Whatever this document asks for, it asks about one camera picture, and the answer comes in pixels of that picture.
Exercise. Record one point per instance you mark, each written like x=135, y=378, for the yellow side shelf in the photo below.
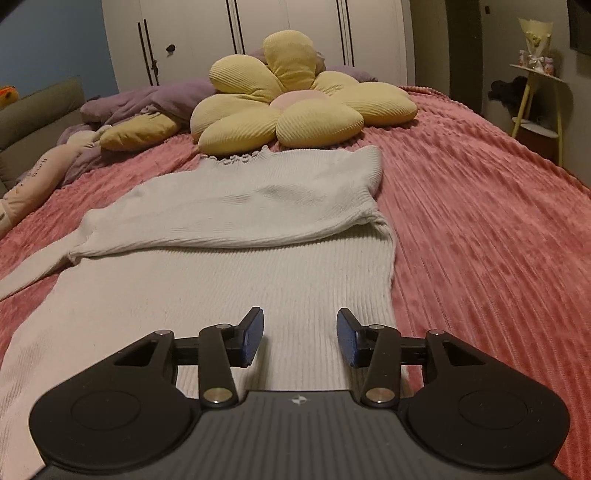
x=526, y=99

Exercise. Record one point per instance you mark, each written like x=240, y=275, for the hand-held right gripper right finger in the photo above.
x=347, y=338

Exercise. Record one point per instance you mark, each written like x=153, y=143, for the small yellow pillow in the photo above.
x=138, y=131

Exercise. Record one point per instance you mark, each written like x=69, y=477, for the orange plush toy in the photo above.
x=8, y=97

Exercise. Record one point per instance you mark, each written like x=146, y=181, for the white wardrobe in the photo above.
x=286, y=23

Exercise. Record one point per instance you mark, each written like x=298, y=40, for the pink plush toy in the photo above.
x=41, y=173

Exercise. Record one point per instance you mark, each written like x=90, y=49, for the small pink bottle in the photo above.
x=524, y=57
x=549, y=66

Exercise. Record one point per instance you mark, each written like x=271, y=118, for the yellow flower-shaped pillow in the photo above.
x=304, y=108

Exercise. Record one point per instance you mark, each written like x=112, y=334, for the grey-green padded headboard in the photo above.
x=37, y=120

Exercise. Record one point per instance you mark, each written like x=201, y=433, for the white knit sweater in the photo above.
x=231, y=277

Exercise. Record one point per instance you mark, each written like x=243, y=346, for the wrapped flower bouquet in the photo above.
x=534, y=37

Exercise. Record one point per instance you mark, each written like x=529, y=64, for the pink ribbed bedspread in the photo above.
x=485, y=240

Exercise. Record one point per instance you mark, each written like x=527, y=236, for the purple quilt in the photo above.
x=152, y=99

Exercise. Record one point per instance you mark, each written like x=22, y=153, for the dark cloth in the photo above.
x=508, y=88

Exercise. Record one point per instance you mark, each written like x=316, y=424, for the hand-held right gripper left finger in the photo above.
x=253, y=337

